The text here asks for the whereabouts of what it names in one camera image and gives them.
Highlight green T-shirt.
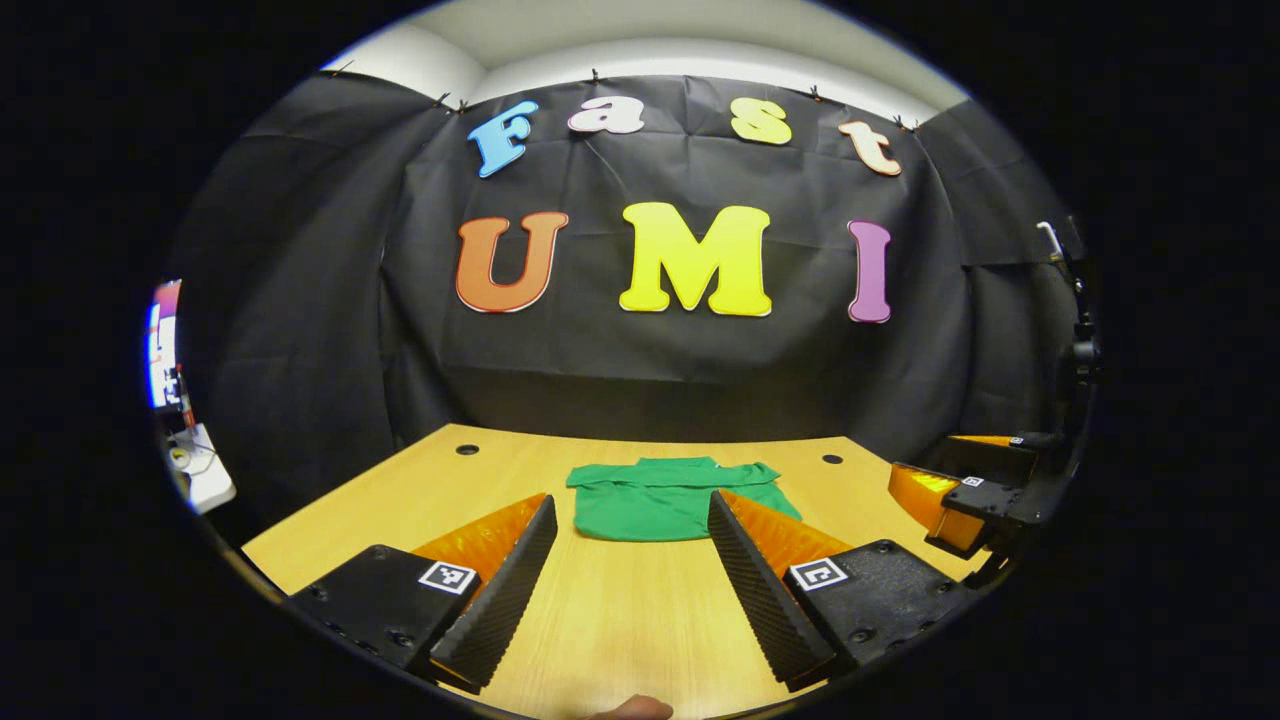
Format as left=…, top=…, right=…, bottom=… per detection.
left=566, top=456, right=803, bottom=543

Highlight black backdrop cloth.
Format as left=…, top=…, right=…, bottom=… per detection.
left=165, top=72, right=1096, bottom=531

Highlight white side table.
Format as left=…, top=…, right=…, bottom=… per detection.
left=160, top=422, right=239, bottom=516

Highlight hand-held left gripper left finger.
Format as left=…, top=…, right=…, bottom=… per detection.
left=285, top=492, right=559, bottom=694

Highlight computer monitor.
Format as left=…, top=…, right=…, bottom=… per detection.
left=147, top=280, right=188, bottom=411

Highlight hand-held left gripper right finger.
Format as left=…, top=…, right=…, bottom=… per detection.
left=706, top=488, right=976, bottom=693

